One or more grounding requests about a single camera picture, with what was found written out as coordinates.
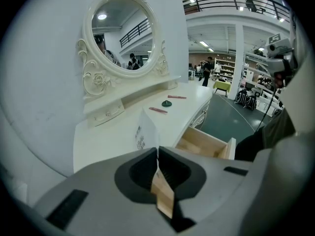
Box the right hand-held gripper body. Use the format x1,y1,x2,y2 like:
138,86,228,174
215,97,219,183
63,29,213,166
264,32,296,74

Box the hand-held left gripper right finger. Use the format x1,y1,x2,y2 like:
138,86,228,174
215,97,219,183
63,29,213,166
158,145,257,234

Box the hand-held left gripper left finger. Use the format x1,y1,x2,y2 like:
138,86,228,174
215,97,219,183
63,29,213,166
33,146,171,236

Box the large wooden drawer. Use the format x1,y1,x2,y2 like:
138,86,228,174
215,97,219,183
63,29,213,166
150,126,237,218

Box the white paper packet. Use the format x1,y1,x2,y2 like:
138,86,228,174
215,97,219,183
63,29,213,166
134,108,160,152

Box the white ornate dressing table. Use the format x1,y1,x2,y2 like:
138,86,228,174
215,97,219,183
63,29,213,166
73,75,214,174

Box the white carved closed drawer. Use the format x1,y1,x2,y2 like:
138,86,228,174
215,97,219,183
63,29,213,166
189,99,210,130

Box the person's right hand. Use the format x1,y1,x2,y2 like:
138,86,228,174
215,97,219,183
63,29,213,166
273,69,294,89

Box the person's white shirt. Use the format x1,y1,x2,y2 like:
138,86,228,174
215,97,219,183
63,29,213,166
283,8,315,137

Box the white shelving unit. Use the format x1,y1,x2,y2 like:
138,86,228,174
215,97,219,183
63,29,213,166
214,57,237,83

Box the black white striped cushion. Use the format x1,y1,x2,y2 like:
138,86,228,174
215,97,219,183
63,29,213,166
235,89,258,112

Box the person's black trousers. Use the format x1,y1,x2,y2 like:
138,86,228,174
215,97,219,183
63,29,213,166
235,107,296,162

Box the black balcony railing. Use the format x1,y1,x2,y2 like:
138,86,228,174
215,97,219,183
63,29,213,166
183,0,291,22

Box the black cable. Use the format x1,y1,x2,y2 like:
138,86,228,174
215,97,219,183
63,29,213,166
255,87,279,132

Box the long white cable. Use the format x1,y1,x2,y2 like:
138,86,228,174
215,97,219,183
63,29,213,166
219,94,256,132

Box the oval mirror, white frame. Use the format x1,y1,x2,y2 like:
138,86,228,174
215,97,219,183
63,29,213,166
76,0,170,103

